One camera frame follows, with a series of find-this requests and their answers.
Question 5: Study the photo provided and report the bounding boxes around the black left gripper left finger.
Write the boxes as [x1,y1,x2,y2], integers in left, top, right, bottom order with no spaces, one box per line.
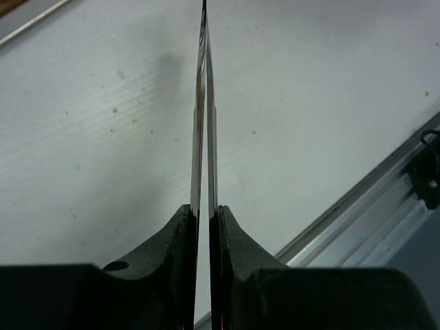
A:
[1,205,198,329]

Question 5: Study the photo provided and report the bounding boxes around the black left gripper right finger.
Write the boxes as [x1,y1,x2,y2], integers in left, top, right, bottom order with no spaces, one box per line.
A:
[209,206,436,329]

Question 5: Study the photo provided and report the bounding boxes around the metal kitchen tongs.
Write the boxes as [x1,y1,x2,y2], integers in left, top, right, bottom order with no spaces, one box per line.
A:
[188,0,221,330]

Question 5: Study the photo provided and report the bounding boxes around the aluminium front mounting rail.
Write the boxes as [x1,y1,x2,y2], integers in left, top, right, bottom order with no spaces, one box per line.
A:
[192,111,440,330]

